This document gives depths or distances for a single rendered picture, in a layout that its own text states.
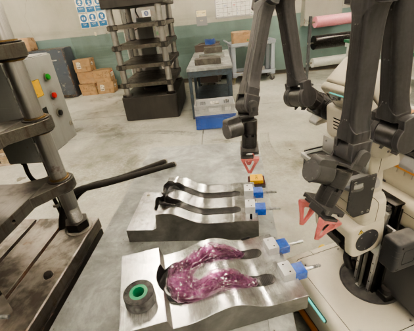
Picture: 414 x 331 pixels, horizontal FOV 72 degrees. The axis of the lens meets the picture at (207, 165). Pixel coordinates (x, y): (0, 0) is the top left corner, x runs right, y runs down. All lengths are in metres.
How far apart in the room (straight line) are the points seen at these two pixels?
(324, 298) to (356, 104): 1.11
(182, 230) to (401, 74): 0.82
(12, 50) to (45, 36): 7.30
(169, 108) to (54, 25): 4.16
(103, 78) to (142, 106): 2.69
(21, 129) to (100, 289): 0.59
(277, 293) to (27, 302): 0.80
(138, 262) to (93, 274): 0.24
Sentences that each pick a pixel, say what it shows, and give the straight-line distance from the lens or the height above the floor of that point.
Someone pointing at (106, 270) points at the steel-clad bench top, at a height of 0.80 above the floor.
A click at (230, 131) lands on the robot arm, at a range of 1.00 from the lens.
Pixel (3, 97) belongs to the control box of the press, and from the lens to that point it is 1.35.
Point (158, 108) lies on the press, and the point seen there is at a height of 0.18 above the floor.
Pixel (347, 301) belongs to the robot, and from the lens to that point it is 1.66.
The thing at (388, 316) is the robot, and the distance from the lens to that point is 1.67.
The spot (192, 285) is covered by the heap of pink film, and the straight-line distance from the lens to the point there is 0.88.
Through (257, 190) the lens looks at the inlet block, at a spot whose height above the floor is 0.90.
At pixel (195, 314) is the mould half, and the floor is 0.88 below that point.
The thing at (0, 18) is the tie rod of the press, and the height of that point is 1.61.
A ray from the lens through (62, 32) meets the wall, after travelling 8.21.
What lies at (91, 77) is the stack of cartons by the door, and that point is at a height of 0.41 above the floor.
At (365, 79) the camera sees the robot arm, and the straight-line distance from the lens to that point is 0.74.
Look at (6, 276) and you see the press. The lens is 1.34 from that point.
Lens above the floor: 1.57
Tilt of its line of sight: 28 degrees down
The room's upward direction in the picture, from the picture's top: 6 degrees counter-clockwise
